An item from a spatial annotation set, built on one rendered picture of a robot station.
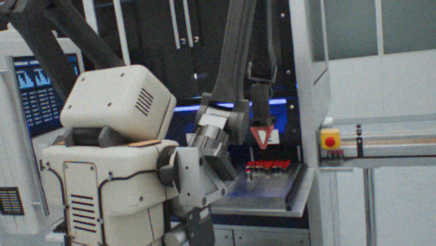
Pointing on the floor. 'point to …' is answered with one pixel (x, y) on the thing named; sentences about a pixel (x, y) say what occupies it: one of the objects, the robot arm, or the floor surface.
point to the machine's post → (307, 117)
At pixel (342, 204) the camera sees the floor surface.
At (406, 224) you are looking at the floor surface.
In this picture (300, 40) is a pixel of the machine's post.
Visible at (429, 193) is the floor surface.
